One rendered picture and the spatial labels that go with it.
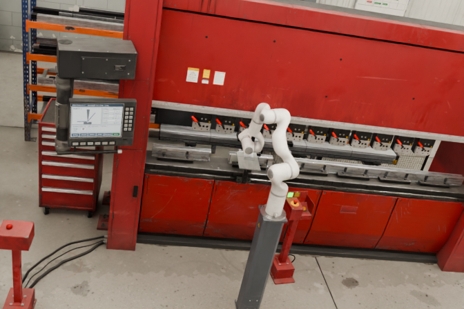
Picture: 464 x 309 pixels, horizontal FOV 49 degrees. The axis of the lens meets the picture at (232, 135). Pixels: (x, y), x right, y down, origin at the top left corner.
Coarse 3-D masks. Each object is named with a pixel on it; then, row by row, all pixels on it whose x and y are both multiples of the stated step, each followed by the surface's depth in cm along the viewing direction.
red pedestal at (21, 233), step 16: (16, 224) 338; (32, 224) 341; (0, 240) 329; (16, 240) 330; (16, 256) 344; (16, 272) 351; (16, 288) 358; (32, 288) 379; (16, 304) 364; (32, 304) 379
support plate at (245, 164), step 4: (236, 152) 433; (240, 152) 434; (240, 156) 429; (256, 156) 434; (240, 160) 423; (244, 160) 424; (248, 160) 425; (252, 160) 426; (256, 160) 428; (240, 164) 417; (244, 164) 418; (248, 164) 419; (252, 164) 421; (256, 164) 422; (240, 168) 413; (244, 168) 413; (248, 168) 414; (252, 168) 415; (256, 168) 416
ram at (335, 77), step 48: (192, 48) 383; (240, 48) 387; (288, 48) 391; (336, 48) 394; (384, 48) 398; (432, 48) 404; (192, 96) 403; (240, 96) 407; (288, 96) 411; (336, 96) 415; (384, 96) 420; (432, 96) 424
